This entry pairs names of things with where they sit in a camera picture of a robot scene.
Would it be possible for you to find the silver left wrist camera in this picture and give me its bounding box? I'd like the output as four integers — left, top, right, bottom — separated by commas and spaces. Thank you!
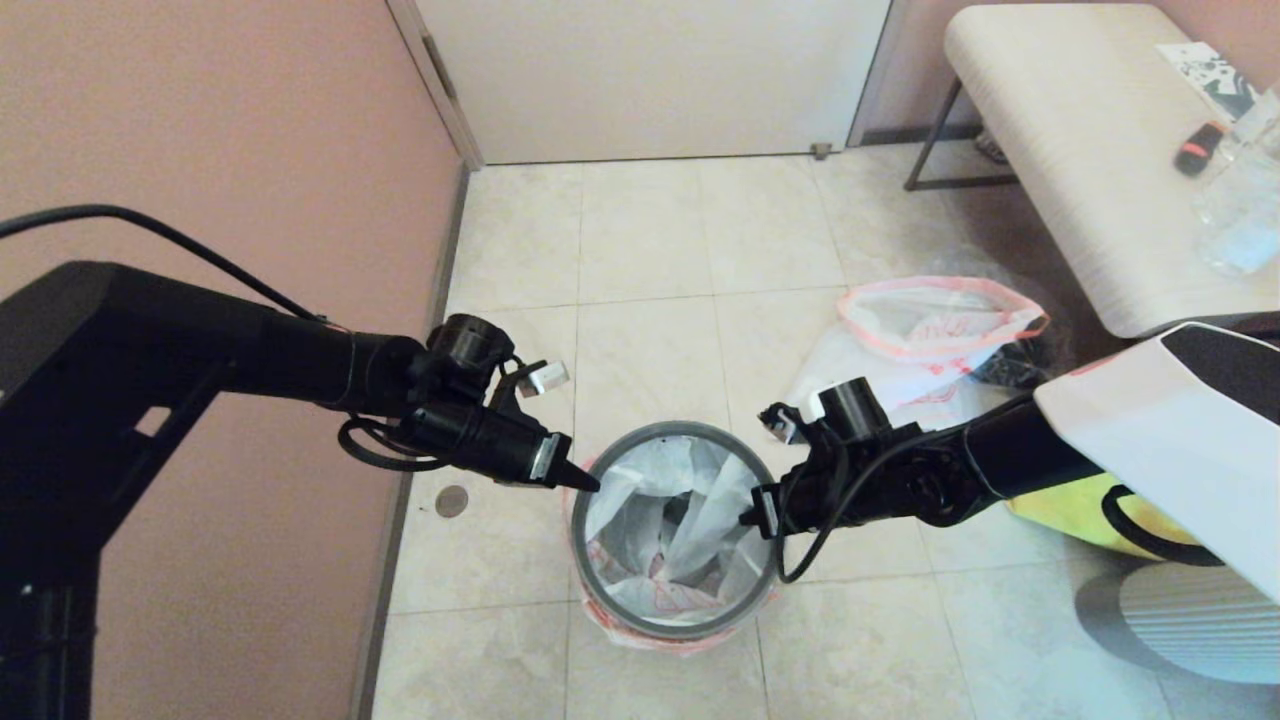
518, 360, 571, 398

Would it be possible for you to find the beige door jamb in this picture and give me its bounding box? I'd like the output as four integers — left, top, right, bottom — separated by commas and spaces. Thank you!
845, 0, 911, 149
387, 0, 487, 172

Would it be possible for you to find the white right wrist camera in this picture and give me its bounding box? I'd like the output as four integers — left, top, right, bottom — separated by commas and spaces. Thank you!
758, 390, 826, 444

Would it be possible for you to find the white door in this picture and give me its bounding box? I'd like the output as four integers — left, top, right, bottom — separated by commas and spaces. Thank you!
413, 0, 891, 166

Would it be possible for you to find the clear bag with dark contents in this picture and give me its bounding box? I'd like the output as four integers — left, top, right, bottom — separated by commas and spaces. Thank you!
975, 255, 1079, 391

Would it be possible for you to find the black and white leaflet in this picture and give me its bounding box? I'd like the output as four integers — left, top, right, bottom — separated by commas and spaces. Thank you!
1155, 40, 1261, 121

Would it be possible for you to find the beige wood-grain table top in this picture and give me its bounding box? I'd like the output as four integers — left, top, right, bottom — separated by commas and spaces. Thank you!
942, 2, 1280, 339

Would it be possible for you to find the white red-print bag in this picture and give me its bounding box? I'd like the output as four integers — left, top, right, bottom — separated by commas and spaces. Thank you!
572, 435, 781, 653

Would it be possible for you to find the white plastic bag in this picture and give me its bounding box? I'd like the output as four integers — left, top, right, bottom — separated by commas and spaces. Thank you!
785, 277, 1051, 433

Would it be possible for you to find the pale gray ribbed cylinder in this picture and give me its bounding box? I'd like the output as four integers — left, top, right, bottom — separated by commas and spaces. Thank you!
1075, 560, 1280, 686

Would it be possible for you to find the black ring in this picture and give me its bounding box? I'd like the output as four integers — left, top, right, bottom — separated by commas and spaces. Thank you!
570, 421, 781, 642

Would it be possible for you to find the black metal table frame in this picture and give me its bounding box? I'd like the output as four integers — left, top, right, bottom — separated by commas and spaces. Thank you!
902, 78, 1280, 346

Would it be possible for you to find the clear water bottle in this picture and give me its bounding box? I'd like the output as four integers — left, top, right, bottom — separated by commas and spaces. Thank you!
1192, 85, 1280, 277

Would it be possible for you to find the yellow fabric tote bag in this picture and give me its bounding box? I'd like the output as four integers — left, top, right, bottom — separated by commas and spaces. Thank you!
1005, 472, 1201, 561

